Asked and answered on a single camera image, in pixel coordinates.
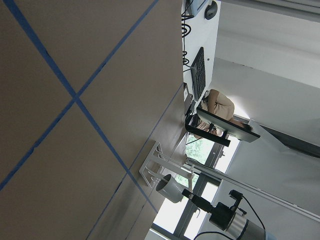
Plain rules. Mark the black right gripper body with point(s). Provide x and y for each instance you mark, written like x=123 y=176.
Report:
x=221 y=215

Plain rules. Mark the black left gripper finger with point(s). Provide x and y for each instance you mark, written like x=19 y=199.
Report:
x=187 y=194

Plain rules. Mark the grey plastic cup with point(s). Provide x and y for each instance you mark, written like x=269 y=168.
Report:
x=170 y=188

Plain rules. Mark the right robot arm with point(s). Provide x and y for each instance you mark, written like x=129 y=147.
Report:
x=242 y=228

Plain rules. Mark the black monitor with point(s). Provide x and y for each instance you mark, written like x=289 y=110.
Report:
x=227 y=127

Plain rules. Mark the black keyboard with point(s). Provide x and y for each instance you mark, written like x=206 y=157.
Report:
x=198 y=74

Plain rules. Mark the black computer mouse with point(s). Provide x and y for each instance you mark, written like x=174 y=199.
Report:
x=211 y=10

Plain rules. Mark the white wire cup rack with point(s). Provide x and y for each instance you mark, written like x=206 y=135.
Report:
x=156 y=165

